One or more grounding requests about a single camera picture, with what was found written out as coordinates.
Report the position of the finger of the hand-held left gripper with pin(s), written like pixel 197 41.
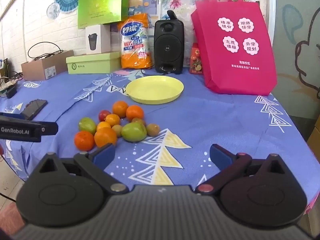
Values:
pixel 50 128

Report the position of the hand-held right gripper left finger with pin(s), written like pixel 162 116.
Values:
pixel 105 154

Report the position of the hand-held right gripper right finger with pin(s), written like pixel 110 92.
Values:
pixel 220 155

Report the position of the large orange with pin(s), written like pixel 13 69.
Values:
pixel 105 137

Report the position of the red-orange tomato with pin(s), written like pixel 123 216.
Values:
pixel 84 140

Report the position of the small yellow orange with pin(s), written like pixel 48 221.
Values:
pixel 113 119
pixel 103 125

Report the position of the plain green tomato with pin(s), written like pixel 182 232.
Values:
pixel 87 125

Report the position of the striped green tomato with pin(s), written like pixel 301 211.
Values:
pixel 133 132

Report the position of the yellow plastic plate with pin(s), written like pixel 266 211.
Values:
pixel 155 88

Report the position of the black phone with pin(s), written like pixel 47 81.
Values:
pixel 33 108

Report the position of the blue patterned tablecloth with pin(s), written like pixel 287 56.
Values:
pixel 225 120

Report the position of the black adapter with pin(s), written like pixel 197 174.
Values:
pixel 10 91

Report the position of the brown cardboard box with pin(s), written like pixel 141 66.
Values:
pixel 45 68

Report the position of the light green lidded box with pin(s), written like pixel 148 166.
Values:
pixel 92 63

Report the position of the pink tote bag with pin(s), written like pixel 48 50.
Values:
pixel 237 76

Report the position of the red snack box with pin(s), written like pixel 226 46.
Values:
pixel 195 60

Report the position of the white cup box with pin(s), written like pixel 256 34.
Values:
pixel 100 40

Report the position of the orange paper cup pack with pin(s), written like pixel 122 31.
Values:
pixel 135 57

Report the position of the small blue paper fan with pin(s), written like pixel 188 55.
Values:
pixel 53 10

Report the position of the black speaker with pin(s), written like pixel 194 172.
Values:
pixel 168 47

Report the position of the large green gift box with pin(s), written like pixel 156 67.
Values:
pixel 100 7

